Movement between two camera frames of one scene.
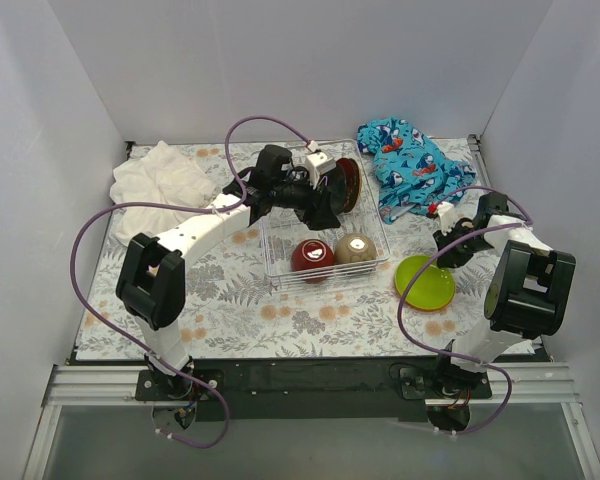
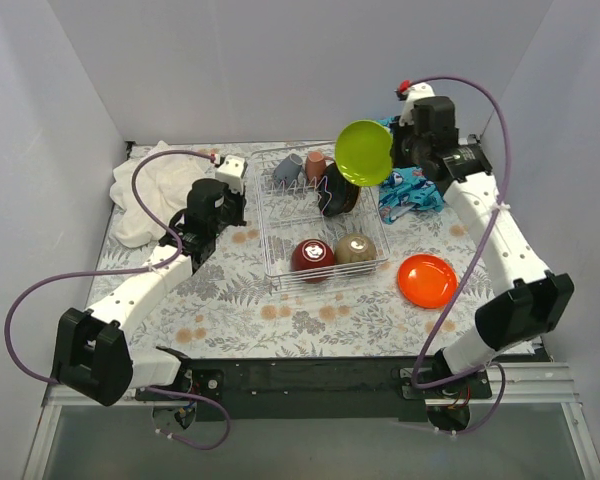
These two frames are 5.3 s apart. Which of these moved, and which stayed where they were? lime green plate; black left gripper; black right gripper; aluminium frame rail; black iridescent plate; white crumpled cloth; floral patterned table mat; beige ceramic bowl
Moved: black left gripper; black right gripper; lime green plate
Stayed: floral patterned table mat; black iridescent plate; beige ceramic bowl; aluminium frame rail; white crumpled cloth
